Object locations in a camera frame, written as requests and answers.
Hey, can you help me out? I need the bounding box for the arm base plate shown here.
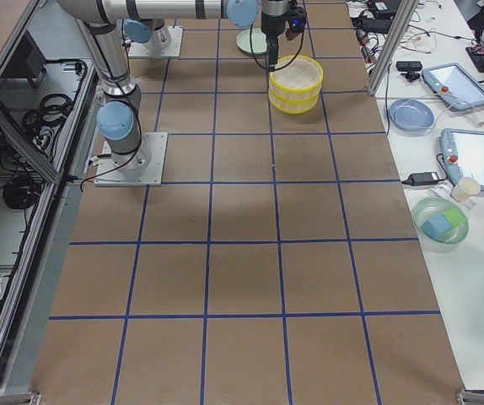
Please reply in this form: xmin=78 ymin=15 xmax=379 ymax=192
xmin=127 ymin=26 xmax=184 ymax=59
xmin=93 ymin=132 xmax=168 ymax=186

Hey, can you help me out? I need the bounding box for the paper cup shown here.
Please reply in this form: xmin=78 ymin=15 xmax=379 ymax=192
xmin=450 ymin=177 xmax=481 ymax=203

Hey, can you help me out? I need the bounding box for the teach pendant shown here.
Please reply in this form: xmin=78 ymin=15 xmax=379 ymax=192
xmin=421 ymin=62 xmax=484 ymax=111
xmin=439 ymin=128 xmax=484 ymax=192

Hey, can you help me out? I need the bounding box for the black webcam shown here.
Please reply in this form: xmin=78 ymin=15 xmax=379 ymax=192
xmin=395 ymin=61 xmax=422 ymax=83

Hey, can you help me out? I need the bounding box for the aluminium frame post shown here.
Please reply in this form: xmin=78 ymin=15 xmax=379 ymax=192
xmin=367 ymin=0 xmax=418 ymax=96

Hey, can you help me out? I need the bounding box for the light green plate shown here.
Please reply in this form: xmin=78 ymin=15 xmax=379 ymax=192
xmin=236 ymin=28 xmax=266 ymax=55

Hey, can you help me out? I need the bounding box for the green bowl with sponges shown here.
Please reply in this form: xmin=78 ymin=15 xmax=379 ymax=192
xmin=411 ymin=197 xmax=470 ymax=253

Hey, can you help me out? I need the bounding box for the near teach pendant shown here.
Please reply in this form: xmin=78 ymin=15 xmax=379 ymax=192
xmin=439 ymin=128 xmax=484 ymax=192

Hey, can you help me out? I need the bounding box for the far teach pendant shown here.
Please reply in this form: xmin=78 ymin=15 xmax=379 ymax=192
xmin=421 ymin=62 xmax=484 ymax=111

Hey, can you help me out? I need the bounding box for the black power adapter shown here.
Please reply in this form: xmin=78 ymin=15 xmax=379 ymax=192
xmin=401 ymin=171 xmax=444 ymax=186

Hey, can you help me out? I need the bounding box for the blue plate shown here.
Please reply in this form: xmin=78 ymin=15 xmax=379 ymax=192
xmin=388 ymin=99 xmax=435 ymax=135

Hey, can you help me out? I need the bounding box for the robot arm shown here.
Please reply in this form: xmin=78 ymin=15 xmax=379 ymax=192
xmin=58 ymin=1 xmax=297 ymax=101
xmin=123 ymin=19 xmax=172 ymax=51

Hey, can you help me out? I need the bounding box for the black camera cable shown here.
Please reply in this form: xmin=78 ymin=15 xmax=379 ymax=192
xmin=250 ymin=24 xmax=306 ymax=73

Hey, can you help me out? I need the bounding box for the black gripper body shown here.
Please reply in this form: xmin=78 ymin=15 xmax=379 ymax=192
xmin=261 ymin=12 xmax=288 ymax=41

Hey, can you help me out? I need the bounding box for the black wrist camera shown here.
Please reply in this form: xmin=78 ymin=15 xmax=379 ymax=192
xmin=285 ymin=1 xmax=307 ymax=41

